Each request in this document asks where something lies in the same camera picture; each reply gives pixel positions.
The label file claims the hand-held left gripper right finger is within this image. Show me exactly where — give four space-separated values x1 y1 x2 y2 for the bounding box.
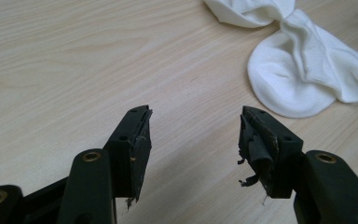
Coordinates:
238 105 305 200

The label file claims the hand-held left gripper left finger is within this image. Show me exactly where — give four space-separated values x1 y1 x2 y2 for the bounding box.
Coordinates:
103 105 154 203

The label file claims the white sock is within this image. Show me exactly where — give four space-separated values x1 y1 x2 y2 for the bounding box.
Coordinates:
202 0 358 119

